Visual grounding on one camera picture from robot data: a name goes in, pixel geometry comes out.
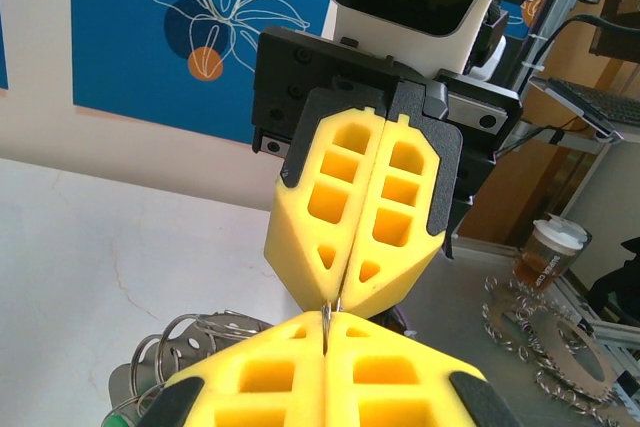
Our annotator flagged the plastic cup of tea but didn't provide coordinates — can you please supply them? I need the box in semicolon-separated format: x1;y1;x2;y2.
513;214;594;293

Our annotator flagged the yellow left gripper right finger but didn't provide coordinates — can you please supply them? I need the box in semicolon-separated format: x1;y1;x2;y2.
325;311;521;427

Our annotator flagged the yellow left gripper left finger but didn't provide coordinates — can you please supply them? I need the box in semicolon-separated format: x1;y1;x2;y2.
134;310;329;427

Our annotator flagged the silver beaded chain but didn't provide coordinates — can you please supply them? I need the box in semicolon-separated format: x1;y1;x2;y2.
107;309;274;427

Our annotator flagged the black keyboard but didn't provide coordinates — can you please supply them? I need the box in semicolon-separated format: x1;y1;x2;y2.
547;77;640;128

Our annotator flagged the metal split key ring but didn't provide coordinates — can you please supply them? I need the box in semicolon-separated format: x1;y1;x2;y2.
321;296;346;356

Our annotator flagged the aluminium frame post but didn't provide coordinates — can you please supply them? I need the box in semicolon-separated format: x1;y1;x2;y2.
509;0;609;98

